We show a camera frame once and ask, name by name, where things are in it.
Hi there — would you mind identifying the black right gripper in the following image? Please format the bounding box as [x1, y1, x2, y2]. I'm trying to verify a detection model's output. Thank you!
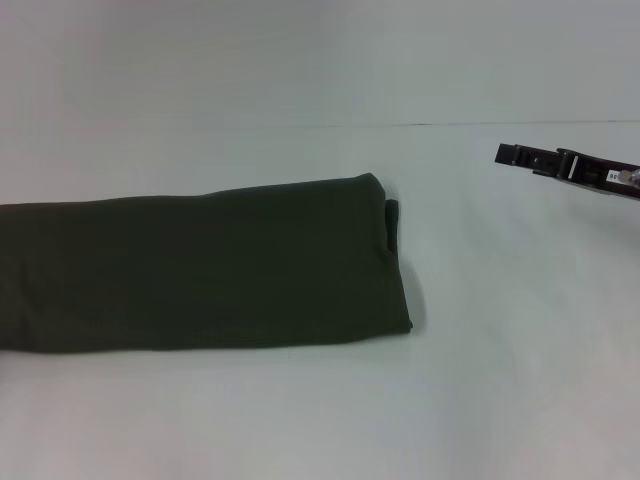
[494, 142, 640, 203]

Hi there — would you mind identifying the dark green FREE t-shirt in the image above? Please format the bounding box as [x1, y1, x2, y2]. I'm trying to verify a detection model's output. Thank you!
[0, 171, 415, 354]

